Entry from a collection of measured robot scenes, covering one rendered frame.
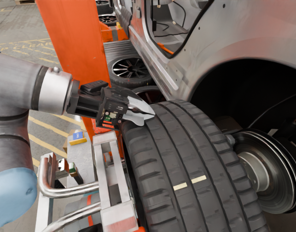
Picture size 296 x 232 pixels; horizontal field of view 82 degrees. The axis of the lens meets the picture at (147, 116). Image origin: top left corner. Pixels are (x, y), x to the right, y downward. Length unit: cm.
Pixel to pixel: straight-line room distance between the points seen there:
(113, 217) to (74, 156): 98
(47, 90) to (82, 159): 98
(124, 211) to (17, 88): 30
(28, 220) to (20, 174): 146
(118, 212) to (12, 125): 27
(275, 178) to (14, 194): 73
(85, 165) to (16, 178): 95
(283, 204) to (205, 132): 45
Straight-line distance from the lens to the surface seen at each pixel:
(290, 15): 50
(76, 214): 53
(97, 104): 37
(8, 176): 34
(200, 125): 44
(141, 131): 41
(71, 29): 64
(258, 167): 77
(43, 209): 61
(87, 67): 69
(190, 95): 88
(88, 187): 55
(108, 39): 272
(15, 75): 37
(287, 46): 49
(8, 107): 39
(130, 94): 42
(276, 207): 83
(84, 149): 134
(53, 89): 35
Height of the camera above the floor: 150
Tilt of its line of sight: 45 degrees down
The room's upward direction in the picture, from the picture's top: straight up
